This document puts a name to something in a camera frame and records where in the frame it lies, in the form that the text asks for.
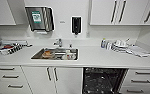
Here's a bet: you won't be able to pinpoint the stainless steel dishwasher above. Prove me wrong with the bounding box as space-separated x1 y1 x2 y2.
82 67 129 94

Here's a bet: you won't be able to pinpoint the small chrome sink knob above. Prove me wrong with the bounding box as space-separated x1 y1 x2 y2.
68 43 74 49

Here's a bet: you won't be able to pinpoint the white cup in sink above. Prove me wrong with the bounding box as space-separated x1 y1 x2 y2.
65 53 78 61

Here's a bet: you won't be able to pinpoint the chrome sink faucet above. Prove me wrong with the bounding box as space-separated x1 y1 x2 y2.
52 38 64 48

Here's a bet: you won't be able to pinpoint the orange bowl in sink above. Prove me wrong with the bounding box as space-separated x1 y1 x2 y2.
42 49 55 58

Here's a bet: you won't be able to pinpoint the dish soap bottle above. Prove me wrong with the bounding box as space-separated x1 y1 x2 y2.
100 38 108 49

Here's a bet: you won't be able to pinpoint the white two-door sink cabinet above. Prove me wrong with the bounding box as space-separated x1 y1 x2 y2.
21 65 84 94

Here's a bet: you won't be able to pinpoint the steel kitchen sink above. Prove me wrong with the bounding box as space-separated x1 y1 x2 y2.
30 46 80 62

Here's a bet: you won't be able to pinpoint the stack of white bowls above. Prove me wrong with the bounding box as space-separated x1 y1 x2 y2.
110 39 130 53

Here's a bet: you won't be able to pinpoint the steel paper towel dispenser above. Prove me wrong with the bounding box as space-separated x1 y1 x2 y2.
24 5 55 34

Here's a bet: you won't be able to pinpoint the white dish rack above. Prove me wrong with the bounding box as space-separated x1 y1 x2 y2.
0 36 32 56

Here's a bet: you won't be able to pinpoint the white drawer cabinet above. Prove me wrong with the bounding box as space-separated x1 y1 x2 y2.
0 65 34 94
119 68 150 94

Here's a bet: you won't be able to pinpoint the white wall power outlet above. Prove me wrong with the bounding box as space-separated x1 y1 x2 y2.
86 31 92 39

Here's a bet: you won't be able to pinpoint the black wall soap dispenser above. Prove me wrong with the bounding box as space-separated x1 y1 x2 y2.
71 15 82 36

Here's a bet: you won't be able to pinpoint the white wall cabinet three doors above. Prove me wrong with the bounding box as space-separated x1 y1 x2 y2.
89 0 150 27

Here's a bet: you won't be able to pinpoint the white wall cabinet, bottle atop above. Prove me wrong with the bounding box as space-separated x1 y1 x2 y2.
0 0 17 27

